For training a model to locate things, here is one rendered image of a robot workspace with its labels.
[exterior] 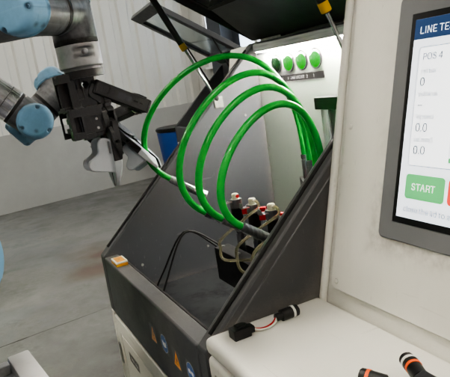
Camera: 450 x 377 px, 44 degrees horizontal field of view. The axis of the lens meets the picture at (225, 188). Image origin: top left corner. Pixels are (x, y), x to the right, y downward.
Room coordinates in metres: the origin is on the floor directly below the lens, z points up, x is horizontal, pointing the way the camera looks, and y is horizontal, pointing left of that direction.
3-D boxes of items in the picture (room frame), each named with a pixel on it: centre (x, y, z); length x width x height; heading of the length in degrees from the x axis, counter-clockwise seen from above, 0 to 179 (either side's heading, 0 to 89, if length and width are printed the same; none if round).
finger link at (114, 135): (0.98, 0.19, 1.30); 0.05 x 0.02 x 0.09; 29
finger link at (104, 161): (0.98, 0.21, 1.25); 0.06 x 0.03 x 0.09; 119
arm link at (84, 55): (0.99, 0.22, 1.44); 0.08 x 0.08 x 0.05
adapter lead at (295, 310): (0.80, -0.03, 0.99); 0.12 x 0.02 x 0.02; 116
